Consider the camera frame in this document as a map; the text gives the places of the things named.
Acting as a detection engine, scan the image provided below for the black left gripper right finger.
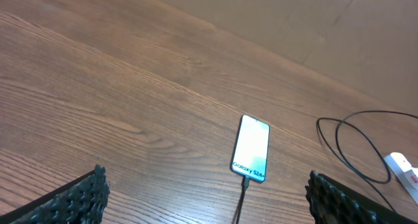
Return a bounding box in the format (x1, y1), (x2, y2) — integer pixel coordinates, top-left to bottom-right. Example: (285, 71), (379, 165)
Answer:
(306, 170), (417, 224)

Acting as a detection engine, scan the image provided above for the black USB-C charging cable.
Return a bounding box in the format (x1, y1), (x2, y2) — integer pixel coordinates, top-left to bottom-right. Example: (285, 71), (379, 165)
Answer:
(232, 110), (418, 224)

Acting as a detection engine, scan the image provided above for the Galaxy S24 smartphone blue screen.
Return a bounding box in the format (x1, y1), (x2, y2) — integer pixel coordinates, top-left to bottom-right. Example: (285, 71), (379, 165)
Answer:
(231, 115), (270, 183)

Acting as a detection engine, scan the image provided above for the white power strip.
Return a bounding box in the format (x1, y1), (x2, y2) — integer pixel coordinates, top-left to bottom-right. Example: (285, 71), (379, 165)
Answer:
(384, 152), (418, 203)

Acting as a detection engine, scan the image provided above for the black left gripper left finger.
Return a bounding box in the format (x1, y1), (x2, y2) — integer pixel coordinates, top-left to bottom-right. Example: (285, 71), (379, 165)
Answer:
(1, 165), (110, 224)

